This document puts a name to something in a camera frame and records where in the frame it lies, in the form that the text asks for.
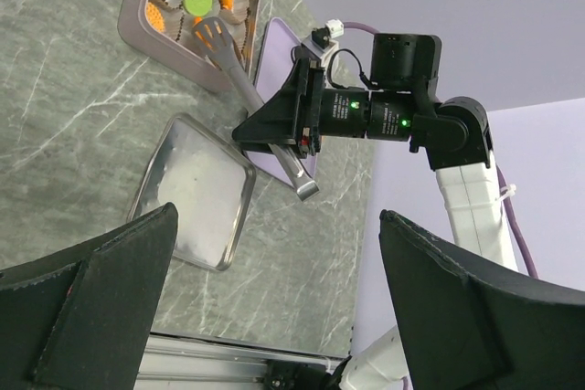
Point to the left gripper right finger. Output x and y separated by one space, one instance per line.
468 323

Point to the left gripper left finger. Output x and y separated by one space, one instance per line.
80 318

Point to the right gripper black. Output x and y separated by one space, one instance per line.
303 111

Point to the metal tongs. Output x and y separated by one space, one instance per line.
217 43

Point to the orange cookie tin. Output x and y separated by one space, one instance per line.
155 17

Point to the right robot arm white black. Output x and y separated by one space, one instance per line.
456 138

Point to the lavender cookie tray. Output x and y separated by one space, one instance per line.
275 65

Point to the silver tin lid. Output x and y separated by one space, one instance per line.
210 184

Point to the square cookie tin with liners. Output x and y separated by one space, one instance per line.
177 48

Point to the aluminium front rail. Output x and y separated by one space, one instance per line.
183 362

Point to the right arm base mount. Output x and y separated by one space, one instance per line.
281 375

